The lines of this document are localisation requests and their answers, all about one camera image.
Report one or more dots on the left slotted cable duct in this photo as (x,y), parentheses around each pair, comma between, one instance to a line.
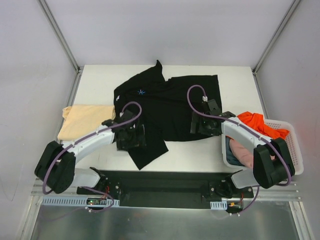
(79,202)

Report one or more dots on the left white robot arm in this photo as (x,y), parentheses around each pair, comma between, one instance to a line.
(57,165)

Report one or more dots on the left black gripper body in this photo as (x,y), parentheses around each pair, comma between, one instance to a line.
(139,136)

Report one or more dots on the aluminium front rail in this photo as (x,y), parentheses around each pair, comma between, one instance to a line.
(120,187)

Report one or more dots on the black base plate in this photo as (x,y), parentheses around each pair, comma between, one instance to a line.
(171,200)

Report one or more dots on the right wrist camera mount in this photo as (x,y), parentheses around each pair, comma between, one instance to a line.
(210,107)

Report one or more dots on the right slotted cable duct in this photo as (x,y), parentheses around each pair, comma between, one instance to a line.
(219,205)

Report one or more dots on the folded beige t shirt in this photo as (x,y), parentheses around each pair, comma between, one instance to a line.
(80,120)

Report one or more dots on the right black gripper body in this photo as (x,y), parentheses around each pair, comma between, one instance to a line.
(195,122)

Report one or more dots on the slotted cable duct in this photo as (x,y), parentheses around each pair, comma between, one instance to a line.
(79,202)
(219,205)

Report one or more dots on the aluminium frame post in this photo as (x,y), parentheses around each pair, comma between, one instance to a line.
(59,34)
(277,33)

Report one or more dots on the blue garment in basket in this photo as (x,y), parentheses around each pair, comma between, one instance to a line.
(230,158)

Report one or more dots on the orange t shirt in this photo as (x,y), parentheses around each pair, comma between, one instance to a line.
(256,121)

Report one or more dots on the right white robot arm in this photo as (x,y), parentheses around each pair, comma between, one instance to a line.
(272,163)

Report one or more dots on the right aluminium frame post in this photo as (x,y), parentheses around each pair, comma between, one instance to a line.
(277,33)

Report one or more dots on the black t shirt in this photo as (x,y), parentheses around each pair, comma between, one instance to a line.
(164,108)

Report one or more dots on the left aluminium frame post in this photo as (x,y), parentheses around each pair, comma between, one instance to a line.
(59,34)

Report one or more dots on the pink garment in basket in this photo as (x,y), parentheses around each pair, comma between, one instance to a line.
(244,156)

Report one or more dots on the white plastic basket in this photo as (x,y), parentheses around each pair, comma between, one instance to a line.
(291,140)

